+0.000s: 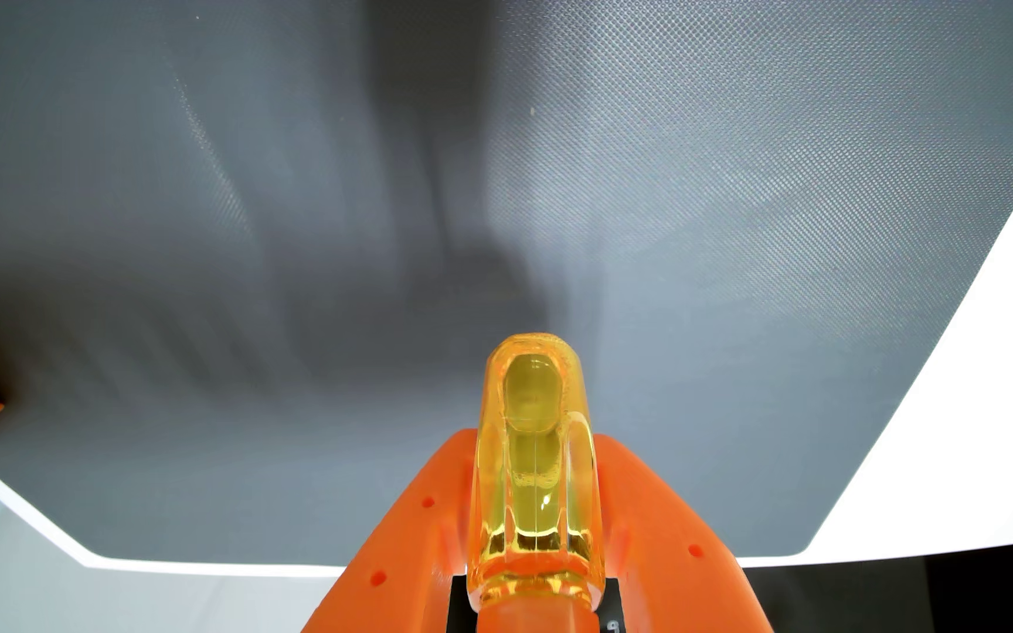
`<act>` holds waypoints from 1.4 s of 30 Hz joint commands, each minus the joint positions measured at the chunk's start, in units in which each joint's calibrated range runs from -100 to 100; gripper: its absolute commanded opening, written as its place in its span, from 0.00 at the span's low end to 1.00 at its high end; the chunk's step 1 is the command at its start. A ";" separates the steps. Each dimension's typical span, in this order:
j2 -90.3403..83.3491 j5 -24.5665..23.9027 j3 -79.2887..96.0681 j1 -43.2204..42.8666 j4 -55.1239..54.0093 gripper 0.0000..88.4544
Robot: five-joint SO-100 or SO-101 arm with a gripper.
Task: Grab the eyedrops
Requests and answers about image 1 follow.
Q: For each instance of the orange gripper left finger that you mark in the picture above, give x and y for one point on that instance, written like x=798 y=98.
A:
x=401 y=554

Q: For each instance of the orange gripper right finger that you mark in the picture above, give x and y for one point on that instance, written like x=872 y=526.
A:
x=665 y=554

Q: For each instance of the yellow eyedrops bottle orange cap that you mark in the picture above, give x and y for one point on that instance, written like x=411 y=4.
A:
x=535 y=475

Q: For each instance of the dark grey textured mat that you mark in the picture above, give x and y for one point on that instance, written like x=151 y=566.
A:
x=506 y=220

